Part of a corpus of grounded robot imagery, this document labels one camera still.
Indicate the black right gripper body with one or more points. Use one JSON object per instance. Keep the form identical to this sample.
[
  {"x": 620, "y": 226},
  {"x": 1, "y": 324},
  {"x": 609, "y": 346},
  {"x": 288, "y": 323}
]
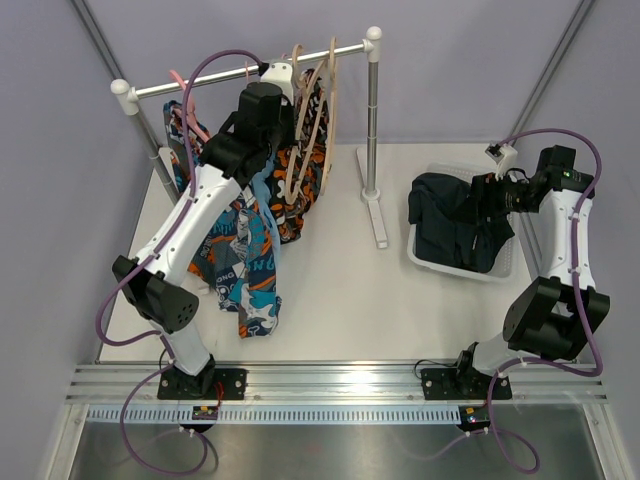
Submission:
[{"x": 504, "y": 196}]

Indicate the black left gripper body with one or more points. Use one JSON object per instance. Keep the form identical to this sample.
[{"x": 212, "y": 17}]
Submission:
[{"x": 282, "y": 135}]

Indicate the beige hanger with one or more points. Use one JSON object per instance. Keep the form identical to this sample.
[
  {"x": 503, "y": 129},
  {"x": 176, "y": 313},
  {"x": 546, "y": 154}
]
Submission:
[
  {"x": 332, "y": 108},
  {"x": 305, "y": 85}
]

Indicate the dark navy shorts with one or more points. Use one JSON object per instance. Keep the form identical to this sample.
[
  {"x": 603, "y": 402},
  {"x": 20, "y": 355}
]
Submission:
[{"x": 441, "y": 240}]

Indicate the orange black camouflage shorts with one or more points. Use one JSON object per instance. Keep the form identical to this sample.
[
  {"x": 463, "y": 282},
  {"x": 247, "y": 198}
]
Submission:
[{"x": 290, "y": 218}]

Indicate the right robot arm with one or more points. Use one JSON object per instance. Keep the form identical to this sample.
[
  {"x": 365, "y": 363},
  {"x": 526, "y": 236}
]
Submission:
[{"x": 554, "y": 316}]

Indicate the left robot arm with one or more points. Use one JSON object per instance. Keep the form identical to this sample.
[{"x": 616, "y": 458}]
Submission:
[{"x": 152, "y": 280}]

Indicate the light blue shorts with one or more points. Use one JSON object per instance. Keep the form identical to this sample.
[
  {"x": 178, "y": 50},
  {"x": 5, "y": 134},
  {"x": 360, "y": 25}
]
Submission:
[{"x": 262, "y": 195}]

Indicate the pink hanger left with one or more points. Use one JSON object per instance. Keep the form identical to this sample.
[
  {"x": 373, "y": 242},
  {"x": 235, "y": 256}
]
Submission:
[{"x": 189, "y": 109}]

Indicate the skull print colourful shorts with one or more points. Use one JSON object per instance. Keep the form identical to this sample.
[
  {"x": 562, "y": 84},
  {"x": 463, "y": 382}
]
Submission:
[{"x": 236, "y": 260}]

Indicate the white clothes rack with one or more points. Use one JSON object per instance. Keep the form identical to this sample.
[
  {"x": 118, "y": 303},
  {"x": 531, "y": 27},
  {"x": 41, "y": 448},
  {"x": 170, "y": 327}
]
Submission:
[{"x": 128, "y": 98}]

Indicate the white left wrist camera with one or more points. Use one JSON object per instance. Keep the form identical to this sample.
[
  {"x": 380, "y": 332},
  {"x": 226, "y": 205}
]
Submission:
[{"x": 281, "y": 74}]

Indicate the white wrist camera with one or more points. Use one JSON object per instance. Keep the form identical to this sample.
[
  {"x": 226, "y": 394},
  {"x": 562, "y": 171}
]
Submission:
[
  {"x": 505, "y": 157},
  {"x": 281, "y": 74}
]

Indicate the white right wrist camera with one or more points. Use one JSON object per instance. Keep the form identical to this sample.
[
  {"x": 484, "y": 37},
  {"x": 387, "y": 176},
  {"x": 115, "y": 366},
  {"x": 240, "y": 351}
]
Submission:
[{"x": 505, "y": 157}]

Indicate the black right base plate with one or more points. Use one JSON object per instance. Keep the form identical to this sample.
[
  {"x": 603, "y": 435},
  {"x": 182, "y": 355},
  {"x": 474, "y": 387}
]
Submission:
[{"x": 450, "y": 382}]

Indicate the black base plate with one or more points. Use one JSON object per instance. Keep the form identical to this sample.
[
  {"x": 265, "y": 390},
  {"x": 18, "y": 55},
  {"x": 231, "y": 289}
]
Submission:
[
  {"x": 212, "y": 383},
  {"x": 450, "y": 382}
]

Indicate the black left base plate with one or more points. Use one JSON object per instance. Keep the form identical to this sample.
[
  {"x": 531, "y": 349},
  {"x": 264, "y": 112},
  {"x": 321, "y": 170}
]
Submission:
[{"x": 212, "y": 383}]

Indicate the white slotted cable duct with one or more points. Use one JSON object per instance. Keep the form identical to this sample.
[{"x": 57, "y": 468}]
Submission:
[{"x": 278, "y": 414}]

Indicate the aluminium rail front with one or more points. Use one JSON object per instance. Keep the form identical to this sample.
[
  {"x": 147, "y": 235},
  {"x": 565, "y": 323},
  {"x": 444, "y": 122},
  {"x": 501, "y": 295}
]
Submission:
[{"x": 340, "y": 384}]

